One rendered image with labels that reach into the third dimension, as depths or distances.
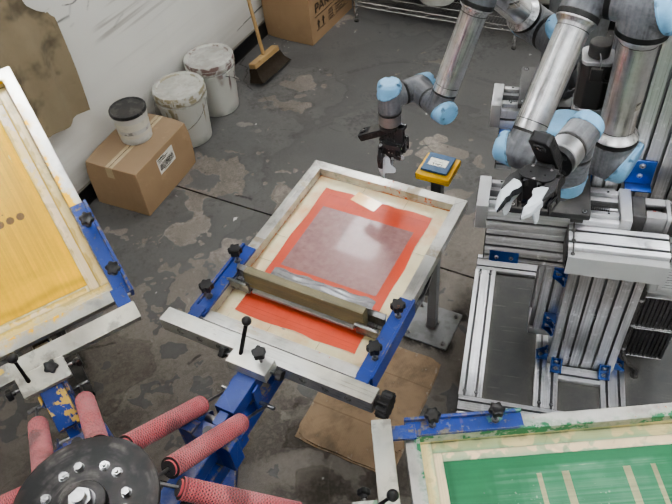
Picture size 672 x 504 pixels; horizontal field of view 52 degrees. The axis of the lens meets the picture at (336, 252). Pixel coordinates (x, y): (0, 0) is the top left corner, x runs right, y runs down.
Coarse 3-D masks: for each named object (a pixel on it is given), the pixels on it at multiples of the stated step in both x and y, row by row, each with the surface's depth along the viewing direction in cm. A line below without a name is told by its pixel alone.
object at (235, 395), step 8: (240, 376) 187; (248, 376) 187; (232, 384) 186; (240, 384) 185; (248, 384) 185; (256, 384) 187; (224, 392) 184; (232, 392) 184; (240, 392) 184; (248, 392) 184; (224, 400) 182; (232, 400) 182; (240, 400) 182; (248, 400) 186; (216, 408) 182; (224, 408) 181; (232, 408) 181; (240, 408) 183
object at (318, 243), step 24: (336, 192) 248; (312, 216) 240; (336, 216) 239; (360, 216) 239; (288, 240) 233; (312, 240) 232; (336, 240) 232; (288, 264) 226; (312, 264) 225; (336, 264) 224; (264, 312) 213; (288, 312) 212
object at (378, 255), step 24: (384, 216) 238; (408, 216) 237; (360, 240) 231; (384, 240) 230; (408, 240) 229; (360, 264) 223; (384, 264) 222; (360, 288) 216; (384, 288) 216; (312, 336) 205; (336, 336) 204; (360, 336) 204
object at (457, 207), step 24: (312, 168) 253; (336, 168) 252; (384, 192) 245; (408, 192) 240; (432, 192) 239; (288, 216) 240; (456, 216) 230; (264, 240) 229; (432, 264) 216; (408, 288) 210; (216, 312) 210; (264, 336) 202; (312, 360) 195; (336, 360) 194
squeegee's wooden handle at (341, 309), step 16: (256, 272) 210; (256, 288) 214; (272, 288) 209; (288, 288) 205; (304, 288) 204; (304, 304) 207; (320, 304) 203; (336, 304) 199; (352, 304) 199; (352, 320) 201
